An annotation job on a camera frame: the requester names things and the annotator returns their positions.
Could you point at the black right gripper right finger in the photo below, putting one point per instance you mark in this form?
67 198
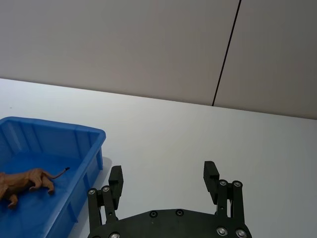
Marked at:
226 196

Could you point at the blue plastic bin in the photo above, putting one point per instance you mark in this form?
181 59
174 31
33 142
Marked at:
49 173

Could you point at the brown toy lion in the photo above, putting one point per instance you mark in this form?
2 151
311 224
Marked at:
24 183

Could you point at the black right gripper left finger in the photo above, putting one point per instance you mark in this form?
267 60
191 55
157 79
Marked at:
112 191

